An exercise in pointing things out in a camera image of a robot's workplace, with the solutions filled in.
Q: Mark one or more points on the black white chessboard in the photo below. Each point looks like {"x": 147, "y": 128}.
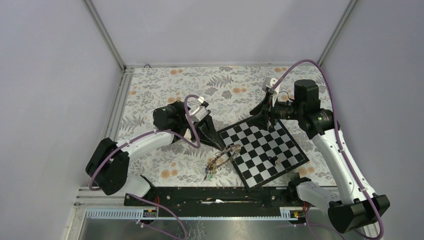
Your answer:
{"x": 252, "y": 164}

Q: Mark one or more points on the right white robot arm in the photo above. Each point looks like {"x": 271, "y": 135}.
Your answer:
{"x": 357, "y": 205}

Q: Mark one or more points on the floral patterned table mat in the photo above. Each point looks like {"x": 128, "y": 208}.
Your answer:
{"x": 231, "y": 92}

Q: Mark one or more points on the white slotted cable duct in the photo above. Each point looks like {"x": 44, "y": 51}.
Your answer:
{"x": 150, "y": 214}

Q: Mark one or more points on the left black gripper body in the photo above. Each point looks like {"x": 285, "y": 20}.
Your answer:
{"x": 183, "y": 119}

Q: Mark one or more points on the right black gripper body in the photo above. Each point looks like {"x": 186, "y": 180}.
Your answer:
{"x": 287, "y": 110}

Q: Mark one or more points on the metal keyring disc with rings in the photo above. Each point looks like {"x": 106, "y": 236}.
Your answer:
{"x": 228, "y": 154}

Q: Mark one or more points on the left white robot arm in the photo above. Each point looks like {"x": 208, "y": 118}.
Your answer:
{"x": 108, "y": 167}

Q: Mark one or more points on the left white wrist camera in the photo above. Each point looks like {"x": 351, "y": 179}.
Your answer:
{"x": 200, "y": 112}

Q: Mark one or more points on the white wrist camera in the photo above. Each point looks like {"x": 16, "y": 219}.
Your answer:
{"x": 268, "y": 86}
{"x": 200, "y": 112}

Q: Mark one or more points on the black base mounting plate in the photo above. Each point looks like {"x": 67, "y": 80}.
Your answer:
{"x": 220, "y": 200}

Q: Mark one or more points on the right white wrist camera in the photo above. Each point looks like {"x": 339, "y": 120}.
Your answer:
{"x": 268, "y": 86}

